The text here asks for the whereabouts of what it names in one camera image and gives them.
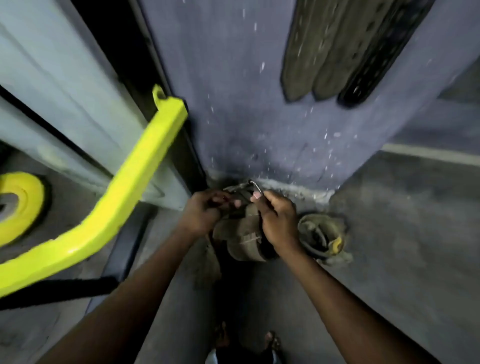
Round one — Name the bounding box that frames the tan belt with yellow patch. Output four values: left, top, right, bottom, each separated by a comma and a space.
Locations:
296, 212, 353, 267

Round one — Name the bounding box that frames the person's right leg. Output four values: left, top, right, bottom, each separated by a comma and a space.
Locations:
243, 329, 283, 364

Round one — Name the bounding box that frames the yellow machine bar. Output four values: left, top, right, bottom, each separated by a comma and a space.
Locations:
0, 84, 189, 299

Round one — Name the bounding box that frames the olive canvas belt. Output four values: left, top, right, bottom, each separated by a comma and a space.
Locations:
211, 179, 280, 263

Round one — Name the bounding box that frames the person's right forearm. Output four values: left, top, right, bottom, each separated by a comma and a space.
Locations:
279, 243, 443, 364

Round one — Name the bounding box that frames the black leather belt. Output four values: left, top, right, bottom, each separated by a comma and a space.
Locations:
336, 0, 438, 110

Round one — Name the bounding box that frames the person's leg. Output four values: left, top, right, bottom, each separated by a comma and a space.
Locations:
243, 329, 283, 364
205, 322, 245, 364

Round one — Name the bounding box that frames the black machine base bar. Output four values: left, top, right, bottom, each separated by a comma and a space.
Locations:
0, 275, 121, 312

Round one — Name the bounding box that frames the grey machine base frame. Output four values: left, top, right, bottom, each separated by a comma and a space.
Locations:
86, 204, 155, 316

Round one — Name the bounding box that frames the grey machine shroud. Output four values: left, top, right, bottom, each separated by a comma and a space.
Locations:
0, 0, 192, 211

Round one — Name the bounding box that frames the person's left leg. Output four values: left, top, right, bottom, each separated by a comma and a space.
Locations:
205, 322, 245, 364

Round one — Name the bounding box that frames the person's left forearm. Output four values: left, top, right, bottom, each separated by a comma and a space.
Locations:
37, 224, 211, 364

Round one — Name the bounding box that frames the brown stitched leather belt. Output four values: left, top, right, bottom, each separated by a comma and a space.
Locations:
280, 0, 352, 104

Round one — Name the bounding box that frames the olive green suede belt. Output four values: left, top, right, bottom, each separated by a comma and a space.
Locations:
312, 0, 398, 102

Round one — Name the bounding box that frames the person's left hand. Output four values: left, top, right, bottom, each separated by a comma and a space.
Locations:
179, 188, 243, 238

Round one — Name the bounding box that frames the person's right hand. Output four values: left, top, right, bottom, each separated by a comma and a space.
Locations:
250, 189, 303, 256

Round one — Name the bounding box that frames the yellow weight disc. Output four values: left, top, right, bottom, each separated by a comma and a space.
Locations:
0, 171, 47, 248

